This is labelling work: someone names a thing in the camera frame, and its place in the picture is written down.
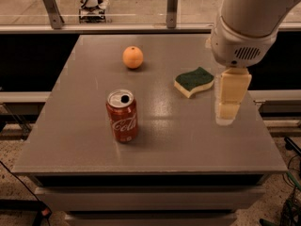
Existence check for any green cables bundle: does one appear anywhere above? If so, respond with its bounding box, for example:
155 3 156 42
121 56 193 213
259 137 301 226

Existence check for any orange fruit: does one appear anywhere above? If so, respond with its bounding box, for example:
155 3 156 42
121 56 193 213
122 46 144 69

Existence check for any red coke can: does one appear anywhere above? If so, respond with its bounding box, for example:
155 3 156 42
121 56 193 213
106 89 138 143

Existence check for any green and yellow sponge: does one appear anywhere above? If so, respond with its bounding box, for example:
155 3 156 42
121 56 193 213
174 67 214 98

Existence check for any middle metal bracket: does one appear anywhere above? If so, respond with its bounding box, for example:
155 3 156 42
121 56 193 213
166 0 178 28

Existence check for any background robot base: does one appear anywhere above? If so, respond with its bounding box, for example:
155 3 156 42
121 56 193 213
79 0 109 24

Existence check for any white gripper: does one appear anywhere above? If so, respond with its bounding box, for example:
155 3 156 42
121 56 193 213
208 15 277 120

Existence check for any black floor cable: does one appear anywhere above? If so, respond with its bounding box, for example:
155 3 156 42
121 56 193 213
0 160 53 226

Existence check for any metal bracket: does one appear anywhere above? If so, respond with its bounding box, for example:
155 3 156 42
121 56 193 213
166 0 178 28
42 0 64 29

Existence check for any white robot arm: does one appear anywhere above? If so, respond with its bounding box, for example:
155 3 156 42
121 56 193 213
210 0 301 125

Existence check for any left metal bracket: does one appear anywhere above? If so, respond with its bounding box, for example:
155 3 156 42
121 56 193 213
42 0 64 29

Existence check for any grey drawer cabinet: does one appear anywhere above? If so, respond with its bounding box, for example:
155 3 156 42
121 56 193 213
13 35 286 226

